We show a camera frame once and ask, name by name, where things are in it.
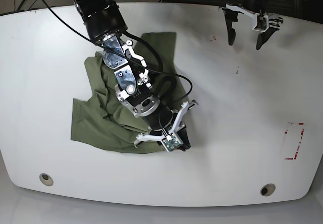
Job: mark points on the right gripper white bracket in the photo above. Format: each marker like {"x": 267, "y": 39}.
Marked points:
{"x": 164, "y": 121}

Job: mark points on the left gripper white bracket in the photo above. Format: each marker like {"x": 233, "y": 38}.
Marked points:
{"x": 268, "y": 22}

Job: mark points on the olive green t-shirt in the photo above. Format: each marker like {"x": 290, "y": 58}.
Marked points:
{"x": 102, "y": 121}

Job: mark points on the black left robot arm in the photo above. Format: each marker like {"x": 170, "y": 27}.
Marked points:
{"x": 255, "y": 6}

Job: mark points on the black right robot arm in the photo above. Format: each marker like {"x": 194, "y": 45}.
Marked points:
{"x": 139, "y": 88}

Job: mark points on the red tape rectangle marking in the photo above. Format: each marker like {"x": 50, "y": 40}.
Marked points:
{"x": 292, "y": 140}

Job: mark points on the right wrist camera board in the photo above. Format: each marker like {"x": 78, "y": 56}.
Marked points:
{"x": 172, "y": 142}

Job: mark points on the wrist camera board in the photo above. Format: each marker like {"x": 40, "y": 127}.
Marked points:
{"x": 260, "y": 23}
{"x": 172, "y": 142}

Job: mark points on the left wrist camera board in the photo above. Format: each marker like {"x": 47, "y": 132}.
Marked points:
{"x": 260, "y": 23}

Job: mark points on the right table cable grommet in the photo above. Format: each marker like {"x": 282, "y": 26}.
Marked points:
{"x": 267, "y": 190}

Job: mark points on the table cable grommet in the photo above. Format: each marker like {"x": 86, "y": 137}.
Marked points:
{"x": 46, "y": 179}
{"x": 267, "y": 190}

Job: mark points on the left table cable grommet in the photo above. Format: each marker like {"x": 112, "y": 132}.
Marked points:
{"x": 46, "y": 179}

